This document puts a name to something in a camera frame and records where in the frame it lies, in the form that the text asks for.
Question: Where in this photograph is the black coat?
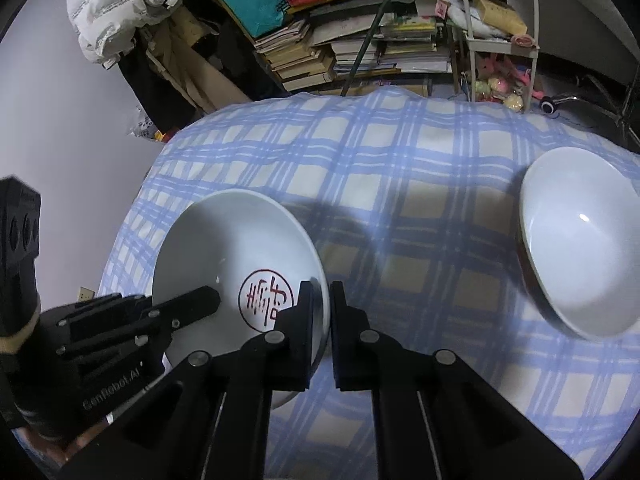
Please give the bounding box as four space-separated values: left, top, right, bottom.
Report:
117 50 196 131

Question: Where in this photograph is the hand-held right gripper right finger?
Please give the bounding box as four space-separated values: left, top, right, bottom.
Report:
330 281 586 480

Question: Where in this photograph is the pile of pink toys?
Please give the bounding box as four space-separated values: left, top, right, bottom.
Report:
472 52 533 111

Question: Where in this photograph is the clear plastic bag of toys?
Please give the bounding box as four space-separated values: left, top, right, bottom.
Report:
125 105 173 143

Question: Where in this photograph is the teal bag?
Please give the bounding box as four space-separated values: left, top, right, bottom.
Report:
215 0 293 38

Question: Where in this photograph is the green pole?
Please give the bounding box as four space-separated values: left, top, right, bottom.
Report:
340 0 406 96

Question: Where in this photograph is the cardboard box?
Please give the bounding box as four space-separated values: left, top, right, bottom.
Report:
472 0 528 36

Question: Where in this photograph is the office chair base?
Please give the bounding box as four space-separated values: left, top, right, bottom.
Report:
540 72 640 151

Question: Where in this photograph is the white plate with red seal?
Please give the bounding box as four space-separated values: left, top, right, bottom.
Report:
151 188 331 408

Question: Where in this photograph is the beige coat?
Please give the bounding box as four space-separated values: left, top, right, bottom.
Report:
147 5 253 116

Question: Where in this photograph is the white puffer jacket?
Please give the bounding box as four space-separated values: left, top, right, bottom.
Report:
66 0 211 65

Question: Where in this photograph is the stack of flat magazines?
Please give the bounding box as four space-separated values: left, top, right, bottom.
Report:
310 7 453 81

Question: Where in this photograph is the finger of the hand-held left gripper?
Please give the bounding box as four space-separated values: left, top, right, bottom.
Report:
42 294 153 328
57 286 221 361

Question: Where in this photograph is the dark hanging garment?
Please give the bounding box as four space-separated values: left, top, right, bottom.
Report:
220 25 288 101

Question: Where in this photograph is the plain white bowl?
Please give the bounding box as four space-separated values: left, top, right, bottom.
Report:
517 147 640 343

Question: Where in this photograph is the white metal rack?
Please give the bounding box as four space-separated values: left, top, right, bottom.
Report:
452 0 541 113

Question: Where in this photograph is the stack of yellowed books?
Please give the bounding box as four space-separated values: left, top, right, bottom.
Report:
252 17 336 93

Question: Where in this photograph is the blue plaid cloth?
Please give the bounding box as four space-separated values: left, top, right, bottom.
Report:
97 87 640 480

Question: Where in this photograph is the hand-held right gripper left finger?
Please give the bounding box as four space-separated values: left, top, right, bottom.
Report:
62 280 323 480

